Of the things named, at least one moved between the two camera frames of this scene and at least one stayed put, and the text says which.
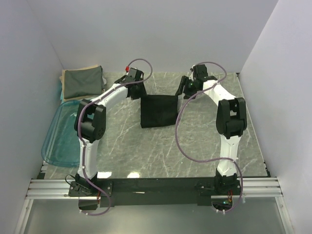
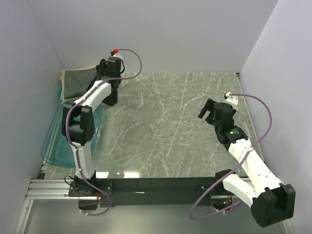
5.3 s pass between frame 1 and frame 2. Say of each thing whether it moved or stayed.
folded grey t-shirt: stayed
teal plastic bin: stayed
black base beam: stayed
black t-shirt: moved
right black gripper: moved
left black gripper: moved
